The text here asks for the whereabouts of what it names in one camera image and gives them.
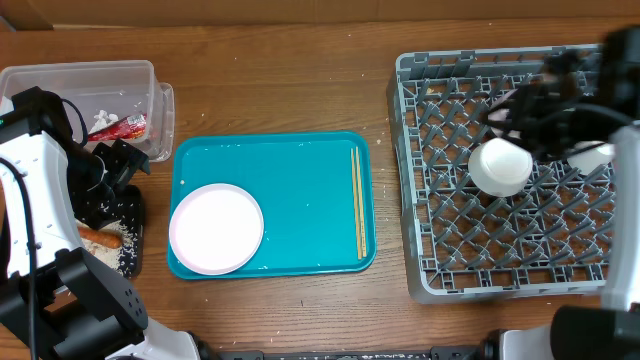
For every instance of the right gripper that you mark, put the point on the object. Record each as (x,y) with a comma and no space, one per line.
(521,104)

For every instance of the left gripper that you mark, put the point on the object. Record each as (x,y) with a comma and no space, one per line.
(125,159)

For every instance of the white cup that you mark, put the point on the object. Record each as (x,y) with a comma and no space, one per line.
(589,160)

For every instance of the white napkin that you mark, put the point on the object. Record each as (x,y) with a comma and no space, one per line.
(103,120)

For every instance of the orange carrot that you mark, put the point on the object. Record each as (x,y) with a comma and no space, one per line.
(106,239)

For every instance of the small white plate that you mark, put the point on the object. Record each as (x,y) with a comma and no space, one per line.
(501,115)

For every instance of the red snack wrapper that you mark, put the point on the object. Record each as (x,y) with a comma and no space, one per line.
(130,127)

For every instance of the white bowl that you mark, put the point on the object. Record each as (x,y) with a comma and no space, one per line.
(500,168)

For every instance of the rice and food scraps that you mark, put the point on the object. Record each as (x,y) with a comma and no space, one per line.
(115,250)

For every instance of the large white plate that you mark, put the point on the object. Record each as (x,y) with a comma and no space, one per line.
(216,229)

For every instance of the wooden chopstick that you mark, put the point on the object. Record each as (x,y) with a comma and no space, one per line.
(356,205)
(360,202)

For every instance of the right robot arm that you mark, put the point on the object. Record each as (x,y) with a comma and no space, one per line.
(610,331)

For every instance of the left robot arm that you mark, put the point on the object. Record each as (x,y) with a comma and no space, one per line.
(56,297)

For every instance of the grey dishwasher rack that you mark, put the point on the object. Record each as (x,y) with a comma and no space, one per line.
(461,244)

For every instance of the clear plastic bin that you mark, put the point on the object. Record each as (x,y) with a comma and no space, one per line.
(123,88)

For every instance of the black plastic tray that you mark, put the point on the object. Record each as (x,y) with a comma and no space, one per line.
(132,225)

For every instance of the teal serving tray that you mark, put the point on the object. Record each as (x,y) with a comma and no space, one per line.
(303,185)

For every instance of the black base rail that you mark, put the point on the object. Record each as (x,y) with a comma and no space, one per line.
(434,353)

